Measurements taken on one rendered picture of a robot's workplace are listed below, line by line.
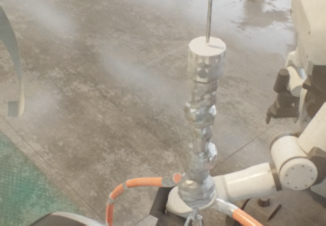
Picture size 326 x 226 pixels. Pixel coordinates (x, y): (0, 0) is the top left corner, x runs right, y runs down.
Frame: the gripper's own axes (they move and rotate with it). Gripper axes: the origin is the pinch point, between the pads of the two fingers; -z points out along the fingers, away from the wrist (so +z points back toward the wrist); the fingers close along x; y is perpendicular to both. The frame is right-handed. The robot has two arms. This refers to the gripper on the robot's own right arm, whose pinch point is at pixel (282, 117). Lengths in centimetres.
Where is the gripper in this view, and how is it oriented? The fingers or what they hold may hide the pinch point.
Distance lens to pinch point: 187.4
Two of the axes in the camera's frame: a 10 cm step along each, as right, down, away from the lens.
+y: 0.5, 7.8, -6.2
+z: 0.2, -6.3, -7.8
